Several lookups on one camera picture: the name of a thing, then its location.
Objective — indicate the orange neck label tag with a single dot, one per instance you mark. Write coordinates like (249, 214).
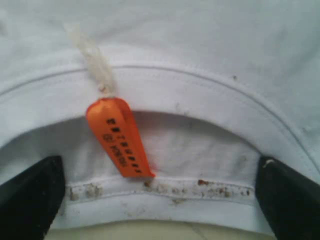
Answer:
(113, 124)

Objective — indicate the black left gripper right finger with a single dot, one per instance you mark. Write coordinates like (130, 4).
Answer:
(289, 201)

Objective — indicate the white t-shirt red Chinese lettering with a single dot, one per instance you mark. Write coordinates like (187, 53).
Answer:
(213, 85)

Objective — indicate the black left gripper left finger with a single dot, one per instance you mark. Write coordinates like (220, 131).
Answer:
(30, 201)

